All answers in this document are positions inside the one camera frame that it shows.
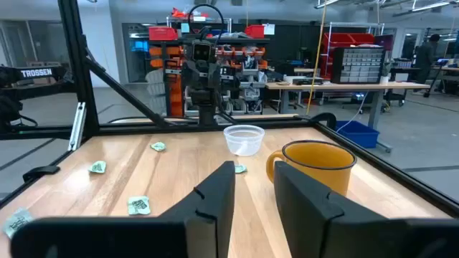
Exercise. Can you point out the small potted plant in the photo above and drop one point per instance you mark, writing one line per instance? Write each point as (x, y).
(385, 73)

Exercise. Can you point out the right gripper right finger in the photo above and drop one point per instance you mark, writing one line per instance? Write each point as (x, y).
(322, 229)

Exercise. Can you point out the red plastic storage bin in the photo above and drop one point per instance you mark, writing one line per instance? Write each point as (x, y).
(255, 31)
(163, 33)

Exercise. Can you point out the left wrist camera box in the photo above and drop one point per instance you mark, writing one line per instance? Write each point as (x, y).
(202, 52)

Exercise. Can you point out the ceiling light strip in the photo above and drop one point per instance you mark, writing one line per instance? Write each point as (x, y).
(326, 3)
(426, 6)

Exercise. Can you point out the yellow ceramic mug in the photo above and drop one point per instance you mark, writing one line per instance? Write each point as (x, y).
(322, 172)

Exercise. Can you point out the black tripod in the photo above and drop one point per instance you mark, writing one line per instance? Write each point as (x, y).
(434, 80)

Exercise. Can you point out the blue plastic floor bin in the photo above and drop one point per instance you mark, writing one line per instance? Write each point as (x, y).
(356, 133)

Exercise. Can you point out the flat black device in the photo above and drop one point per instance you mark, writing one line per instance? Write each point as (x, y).
(307, 81)

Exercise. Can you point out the wooden-top desk with grey legs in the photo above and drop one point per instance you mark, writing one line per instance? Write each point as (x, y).
(340, 86)

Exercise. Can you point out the person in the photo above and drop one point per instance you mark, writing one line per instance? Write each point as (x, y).
(425, 57)

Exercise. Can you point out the clear plastic bowl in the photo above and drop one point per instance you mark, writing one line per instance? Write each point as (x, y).
(244, 145)

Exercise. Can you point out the silver metal bracket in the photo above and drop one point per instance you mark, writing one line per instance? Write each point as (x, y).
(77, 125)

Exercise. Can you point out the white paper sign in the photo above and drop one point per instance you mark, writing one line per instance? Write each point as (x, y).
(269, 28)

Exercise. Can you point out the metal shelf rack with bins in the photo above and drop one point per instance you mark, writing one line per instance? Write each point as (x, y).
(247, 71)

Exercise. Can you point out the black table clamp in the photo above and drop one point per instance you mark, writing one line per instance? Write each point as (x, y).
(39, 171)

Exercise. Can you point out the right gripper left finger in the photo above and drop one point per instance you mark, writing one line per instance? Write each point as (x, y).
(201, 229)

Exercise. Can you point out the red shelving unit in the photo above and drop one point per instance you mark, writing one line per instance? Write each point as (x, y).
(344, 38)

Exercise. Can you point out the black aluminium table frame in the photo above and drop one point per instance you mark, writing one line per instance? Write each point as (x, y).
(77, 71)

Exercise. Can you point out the black small-parts drawer cabinet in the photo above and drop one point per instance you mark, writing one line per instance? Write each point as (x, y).
(358, 64)

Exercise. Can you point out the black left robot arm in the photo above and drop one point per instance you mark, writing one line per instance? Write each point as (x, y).
(208, 111)

